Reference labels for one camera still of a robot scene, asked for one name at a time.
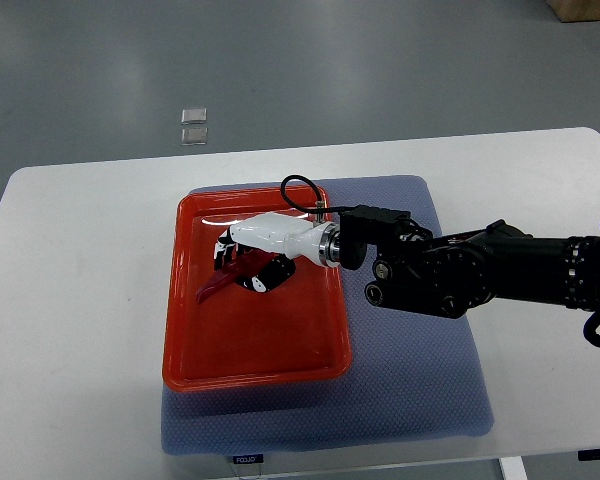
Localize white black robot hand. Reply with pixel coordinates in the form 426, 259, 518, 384
214, 212, 339, 293

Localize red pepper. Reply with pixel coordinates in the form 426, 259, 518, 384
196, 249, 275, 304

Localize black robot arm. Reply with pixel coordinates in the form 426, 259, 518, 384
332, 205, 600, 348

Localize red plastic tray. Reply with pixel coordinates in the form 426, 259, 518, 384
162, 187, 352, 393

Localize upper metal floor plate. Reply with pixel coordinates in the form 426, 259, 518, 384
181, 107, 207, 125

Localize blue-grey mesh mat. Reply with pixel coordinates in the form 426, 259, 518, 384
161, 183, 493, 456

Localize black table label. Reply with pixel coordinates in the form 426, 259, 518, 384
232, 454, 264, 465

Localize white table leg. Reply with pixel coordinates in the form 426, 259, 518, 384
498, 456, 528, 480

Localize cardboard box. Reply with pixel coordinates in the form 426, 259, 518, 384
546, 0, 600, 23

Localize black table control panel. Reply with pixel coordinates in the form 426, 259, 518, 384
577, 449, 600, 462

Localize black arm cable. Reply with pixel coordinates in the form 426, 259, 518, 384
279, 174, 361, 225

